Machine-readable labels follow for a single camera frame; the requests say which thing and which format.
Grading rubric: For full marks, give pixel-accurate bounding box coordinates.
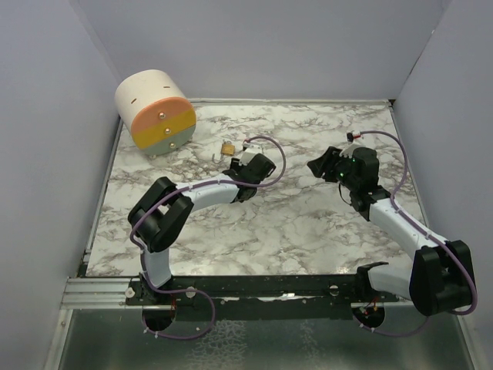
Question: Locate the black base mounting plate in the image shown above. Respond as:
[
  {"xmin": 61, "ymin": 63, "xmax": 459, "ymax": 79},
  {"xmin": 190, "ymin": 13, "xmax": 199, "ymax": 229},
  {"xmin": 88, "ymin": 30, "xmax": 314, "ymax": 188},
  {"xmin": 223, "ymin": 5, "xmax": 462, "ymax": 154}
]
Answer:
[{"xmin": 126, "ymin": 274, "xmax": 397, "ymax": 321}]

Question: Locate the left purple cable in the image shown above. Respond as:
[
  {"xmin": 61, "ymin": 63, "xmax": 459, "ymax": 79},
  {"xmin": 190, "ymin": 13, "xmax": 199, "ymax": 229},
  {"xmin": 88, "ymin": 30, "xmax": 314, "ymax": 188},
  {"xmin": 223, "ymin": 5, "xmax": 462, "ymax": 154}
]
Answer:
[{"xmin": 129, "ymin": 136, "xmax": 288, "ymax": 340}]

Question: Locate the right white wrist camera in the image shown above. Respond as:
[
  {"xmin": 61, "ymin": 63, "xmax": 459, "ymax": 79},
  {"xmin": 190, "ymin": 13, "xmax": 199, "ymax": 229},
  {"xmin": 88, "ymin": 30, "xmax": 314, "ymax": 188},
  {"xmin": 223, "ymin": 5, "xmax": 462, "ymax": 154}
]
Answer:
[{"xmin": 340, "ymin": 131, "xmax": 362, "ymax": 158}]

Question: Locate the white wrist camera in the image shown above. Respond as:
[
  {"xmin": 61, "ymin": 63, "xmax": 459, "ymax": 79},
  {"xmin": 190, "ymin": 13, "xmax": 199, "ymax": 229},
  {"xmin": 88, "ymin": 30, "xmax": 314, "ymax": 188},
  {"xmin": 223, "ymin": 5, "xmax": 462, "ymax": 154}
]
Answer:
[
  {"xmin": 340, "ymin": 131, "xmax": 362, "ymax": 158},
  {"xmin": 239, "ymin": 141, "xmax": 263, "ymax": 166}
]

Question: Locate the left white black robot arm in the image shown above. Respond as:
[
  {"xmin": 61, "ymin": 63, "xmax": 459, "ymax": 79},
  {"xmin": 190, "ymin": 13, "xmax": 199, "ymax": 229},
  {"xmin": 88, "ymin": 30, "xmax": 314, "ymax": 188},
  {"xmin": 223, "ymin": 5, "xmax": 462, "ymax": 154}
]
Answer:
[{"xmin": 128, "ymin": 153, "xmax": 276, "ymax": 304}]

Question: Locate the large brass padlock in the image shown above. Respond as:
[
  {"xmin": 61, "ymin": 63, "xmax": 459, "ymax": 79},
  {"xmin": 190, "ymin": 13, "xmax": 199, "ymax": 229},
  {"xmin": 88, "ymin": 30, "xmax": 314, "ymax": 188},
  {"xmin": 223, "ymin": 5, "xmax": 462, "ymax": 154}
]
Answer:
[{"xmin": 211, "ymin": 141, "xmax": 236, "ymax": 163}]

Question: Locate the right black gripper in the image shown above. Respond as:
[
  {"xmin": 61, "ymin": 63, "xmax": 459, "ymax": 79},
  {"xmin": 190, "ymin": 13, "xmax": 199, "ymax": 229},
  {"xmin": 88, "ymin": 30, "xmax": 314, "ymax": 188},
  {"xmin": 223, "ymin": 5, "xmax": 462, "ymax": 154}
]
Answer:
[{"xmin": 308, "ymin": 146, "xmax": 360, "ymax": 191}]

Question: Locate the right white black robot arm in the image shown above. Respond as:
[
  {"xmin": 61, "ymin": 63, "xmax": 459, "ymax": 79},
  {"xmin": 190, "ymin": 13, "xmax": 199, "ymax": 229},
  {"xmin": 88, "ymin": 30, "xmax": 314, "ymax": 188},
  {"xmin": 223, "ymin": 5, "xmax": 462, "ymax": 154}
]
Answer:
[{"xmin": 307, "ymin": 144, "xmax": 477, "ymax": 316}]

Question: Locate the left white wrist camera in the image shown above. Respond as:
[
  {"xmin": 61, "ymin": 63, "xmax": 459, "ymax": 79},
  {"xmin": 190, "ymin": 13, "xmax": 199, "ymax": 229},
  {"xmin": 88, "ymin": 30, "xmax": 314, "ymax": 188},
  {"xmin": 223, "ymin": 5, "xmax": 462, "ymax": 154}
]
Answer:
[{"xmin": 239, "ymin": 141, "xmax": 263, "ymax": 166}]

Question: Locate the round pastel drawer box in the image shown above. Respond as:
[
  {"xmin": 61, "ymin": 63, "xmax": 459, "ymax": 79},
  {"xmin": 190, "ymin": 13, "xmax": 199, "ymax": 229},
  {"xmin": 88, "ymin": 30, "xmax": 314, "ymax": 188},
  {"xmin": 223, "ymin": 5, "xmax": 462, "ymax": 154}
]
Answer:
[{"xmin": 114, "ymin": 69, "xmax": 196, "ymax": 156}]

